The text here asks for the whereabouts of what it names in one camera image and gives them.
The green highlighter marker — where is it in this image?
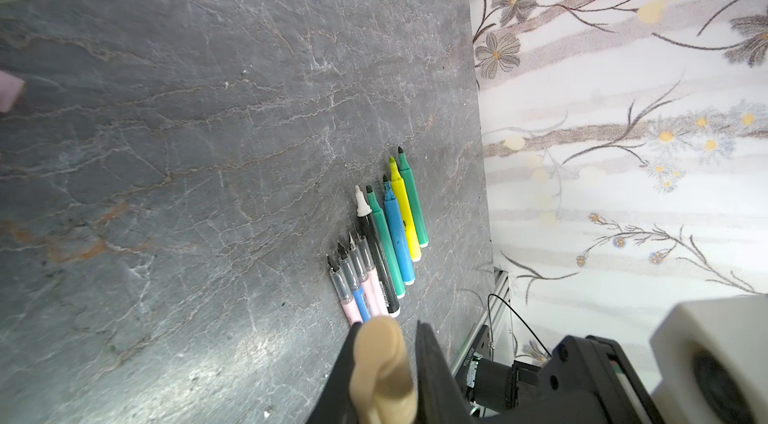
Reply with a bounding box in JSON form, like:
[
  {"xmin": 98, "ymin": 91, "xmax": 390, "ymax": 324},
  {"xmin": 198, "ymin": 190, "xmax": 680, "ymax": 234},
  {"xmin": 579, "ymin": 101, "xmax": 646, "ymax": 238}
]
[
  {"xmin": 398, "ymin": 146, "xmax": 429, "ymax": 248},
  {"xmin": 366, "ymin": 185, "xmax": 406, "ymax": 299}
]

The blue highlighter marker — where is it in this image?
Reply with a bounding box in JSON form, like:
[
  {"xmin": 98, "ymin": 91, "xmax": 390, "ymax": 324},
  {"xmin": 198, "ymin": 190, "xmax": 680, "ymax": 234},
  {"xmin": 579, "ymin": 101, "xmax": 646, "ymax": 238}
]
[{"xmin": 382, "ymin": 174, "xmax": 415, "ymax": 286}]

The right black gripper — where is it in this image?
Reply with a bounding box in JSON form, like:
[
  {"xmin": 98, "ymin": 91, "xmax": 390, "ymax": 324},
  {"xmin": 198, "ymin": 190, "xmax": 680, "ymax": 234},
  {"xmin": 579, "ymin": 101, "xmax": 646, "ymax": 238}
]
[{"xmin": 456, "ymin": 336, "xmax": 664, "ymax": 423}]

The blue pen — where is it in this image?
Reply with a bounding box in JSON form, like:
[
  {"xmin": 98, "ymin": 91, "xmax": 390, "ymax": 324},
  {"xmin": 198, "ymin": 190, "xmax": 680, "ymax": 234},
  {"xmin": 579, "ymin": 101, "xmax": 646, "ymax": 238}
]
[{"xmin": 337, "ymin": 241, "xmax": 371, "ymax": 322}]

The tan pen cap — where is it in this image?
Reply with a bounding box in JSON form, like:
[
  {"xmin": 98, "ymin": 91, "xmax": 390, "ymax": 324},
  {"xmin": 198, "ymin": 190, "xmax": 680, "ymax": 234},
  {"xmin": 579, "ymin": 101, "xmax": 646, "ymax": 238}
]
[{"xmin": 348, "ymin": 316, "xmax": 418, "ymax": 423}]

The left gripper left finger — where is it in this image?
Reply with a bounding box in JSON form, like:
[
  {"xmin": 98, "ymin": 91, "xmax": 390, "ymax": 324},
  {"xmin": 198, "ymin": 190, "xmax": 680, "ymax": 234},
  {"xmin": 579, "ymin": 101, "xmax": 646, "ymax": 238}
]
[{"xmin": 305, "ymin": 323, "xmax": 363, "ymax": 424}]

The black white pen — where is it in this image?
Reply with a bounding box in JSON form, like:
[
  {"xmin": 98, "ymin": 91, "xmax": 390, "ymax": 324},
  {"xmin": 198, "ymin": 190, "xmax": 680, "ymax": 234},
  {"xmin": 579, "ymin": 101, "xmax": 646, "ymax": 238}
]
[{"xmin": 354, "ymin": 185, "xmax": 401, "ymax": 318}]

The yellow highlighter marker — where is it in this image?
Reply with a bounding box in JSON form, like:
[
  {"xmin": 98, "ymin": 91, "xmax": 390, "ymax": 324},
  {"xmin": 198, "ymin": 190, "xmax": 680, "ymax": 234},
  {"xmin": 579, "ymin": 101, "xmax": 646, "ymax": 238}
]
[{"xmin": 389, "ymin": 156, "xmax": 422, "ymax": 262}]

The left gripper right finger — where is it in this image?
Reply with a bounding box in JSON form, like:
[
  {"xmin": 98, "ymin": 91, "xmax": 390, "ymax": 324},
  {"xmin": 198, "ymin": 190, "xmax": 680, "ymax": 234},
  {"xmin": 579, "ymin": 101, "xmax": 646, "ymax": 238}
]
[{"xmin": 415, "ymin": 321, "xmax": 474, "ymax": 424}]

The pink speckled pen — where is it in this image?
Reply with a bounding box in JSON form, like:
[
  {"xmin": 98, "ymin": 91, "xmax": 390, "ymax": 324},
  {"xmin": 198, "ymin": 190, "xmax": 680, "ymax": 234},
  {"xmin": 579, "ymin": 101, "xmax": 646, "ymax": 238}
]
[{"xmin": 356, "ymin": 233, "xmax": 388, "ymax": 315}]

